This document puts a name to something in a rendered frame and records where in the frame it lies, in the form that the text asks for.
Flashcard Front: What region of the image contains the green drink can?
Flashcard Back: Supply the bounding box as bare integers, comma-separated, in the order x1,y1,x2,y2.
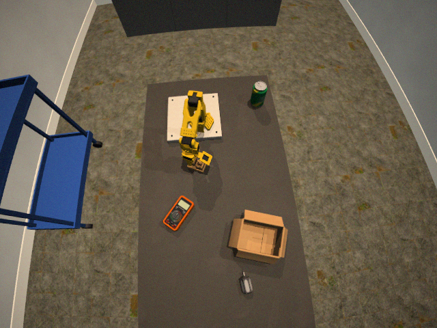
251,81,267,107

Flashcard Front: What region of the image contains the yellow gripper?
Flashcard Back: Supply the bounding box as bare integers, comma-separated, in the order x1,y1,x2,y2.
182,150,212,166

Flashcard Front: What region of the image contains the orange digital multimeter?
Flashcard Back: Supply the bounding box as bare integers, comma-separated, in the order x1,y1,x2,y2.
163,195,195,231

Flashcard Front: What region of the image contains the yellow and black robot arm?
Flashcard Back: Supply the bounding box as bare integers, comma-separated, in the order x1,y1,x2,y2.
179,91,214,154

